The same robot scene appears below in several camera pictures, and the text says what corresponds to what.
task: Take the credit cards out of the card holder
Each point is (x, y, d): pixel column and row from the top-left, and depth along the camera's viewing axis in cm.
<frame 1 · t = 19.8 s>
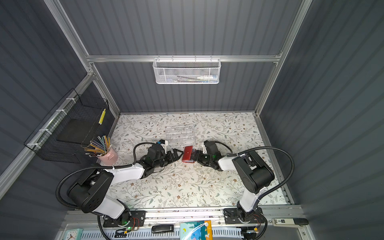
left hand: (181, 157, 87), fingers open
right hand: (193, 157, 92), fingers open
clear acrylic organizer: (178, 136, 107), on the table
pink pencil cup: (110, 158, 90), point 7 cm above the table
bundle of coloured pencils: (99, 146, 90), point 11 cm above the table

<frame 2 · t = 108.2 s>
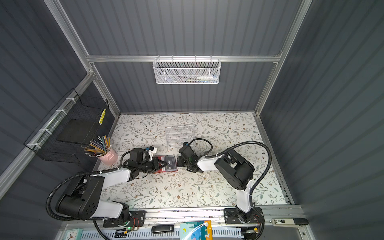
left hand: (168, 165, 86), fingers closed
right hand: (178, 160, 93), fingers closed
the named things where they were.

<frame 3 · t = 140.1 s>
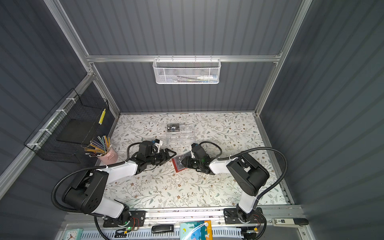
left hand: (175, 157, 87), fingers open
right hand: (184, 162, 90), fingers open
black VIP credit card: (173, 127, 101), point 10 cm above the table
the other named things where they were.

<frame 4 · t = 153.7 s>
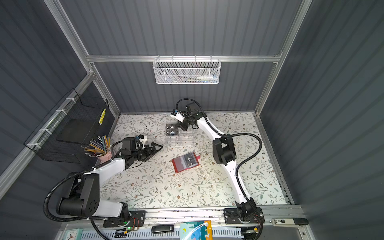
left hand: (159, 150, 88), fingers open
right hand: (178, 123, 101), fingers closed
black VIP card 2: (171, 130, 101), point 9 cm above the table
the other named things where they were.

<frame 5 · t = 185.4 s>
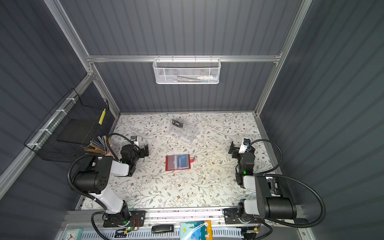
left hand: (141, 145, 96), fingers open
right hand: (243, 143, 87), fingers open
red leather card holder: (178, 162, 95), on the table
